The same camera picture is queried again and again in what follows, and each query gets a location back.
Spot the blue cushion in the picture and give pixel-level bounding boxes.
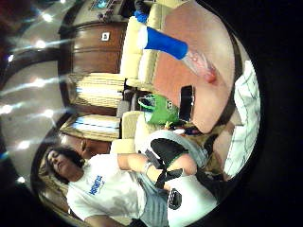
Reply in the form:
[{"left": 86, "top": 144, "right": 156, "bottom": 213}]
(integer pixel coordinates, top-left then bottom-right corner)
[{"left": 134, "top": 9, "right": 150, "bottom": 25}]

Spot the window blind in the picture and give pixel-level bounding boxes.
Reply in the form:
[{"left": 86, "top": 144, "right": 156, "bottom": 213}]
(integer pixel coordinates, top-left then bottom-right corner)
[
  {"left": 67, "top": 72, "right": 126, "bottom": 110},
  {"left": 60, "top": 113, "right": 123, "bottom": 142}
]

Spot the cream armchair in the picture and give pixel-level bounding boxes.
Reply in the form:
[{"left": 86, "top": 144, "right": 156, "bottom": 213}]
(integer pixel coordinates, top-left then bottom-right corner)
[{"left": 109, "top": 110, "right": 154, "bottom": 155}]

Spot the dark wooden cabinet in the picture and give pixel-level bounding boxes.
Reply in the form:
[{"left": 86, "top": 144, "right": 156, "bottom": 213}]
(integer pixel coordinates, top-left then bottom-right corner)
[{"left": 58, "top": 18, "right": 129, "bottom": 76}]

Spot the the person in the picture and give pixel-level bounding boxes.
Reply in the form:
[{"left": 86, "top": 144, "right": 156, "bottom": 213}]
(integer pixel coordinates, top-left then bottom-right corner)
[{"left": 41, "top": 145, "right": 171, "bottom": 227}]

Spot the green bag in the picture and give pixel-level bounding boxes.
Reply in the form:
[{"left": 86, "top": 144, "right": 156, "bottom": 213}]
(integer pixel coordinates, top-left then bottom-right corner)
[{"left": 137, "top": 93, "right": 182, "bottom": 126}]

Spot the blue-labelled clear plastic bottle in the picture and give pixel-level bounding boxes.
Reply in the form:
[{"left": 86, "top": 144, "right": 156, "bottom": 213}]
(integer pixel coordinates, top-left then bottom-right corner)
[{"left": 136, "top": 24, "right": 220, "bottom": 85}]

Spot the framed picture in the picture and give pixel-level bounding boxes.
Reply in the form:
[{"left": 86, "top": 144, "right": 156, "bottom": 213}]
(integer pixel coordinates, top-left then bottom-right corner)
[{"left": 89, "top": 0, "right": 116, "bottom": 12}]

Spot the cream sofa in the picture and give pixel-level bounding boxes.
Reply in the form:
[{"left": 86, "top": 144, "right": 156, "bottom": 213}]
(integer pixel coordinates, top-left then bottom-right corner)
[{"left": 118, "top": 2, "right": 178, "bottom": 83}]

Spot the white striped cloth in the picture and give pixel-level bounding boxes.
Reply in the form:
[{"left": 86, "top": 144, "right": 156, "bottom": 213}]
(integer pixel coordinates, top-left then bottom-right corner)
[{"left": 222, "top": 60, "right": 262, "bottom": 180}]

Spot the black box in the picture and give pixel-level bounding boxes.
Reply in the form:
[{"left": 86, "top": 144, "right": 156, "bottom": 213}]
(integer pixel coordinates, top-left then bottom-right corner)
[{"left": 178, "top": 84, "right": 196, "bottom": 123}]

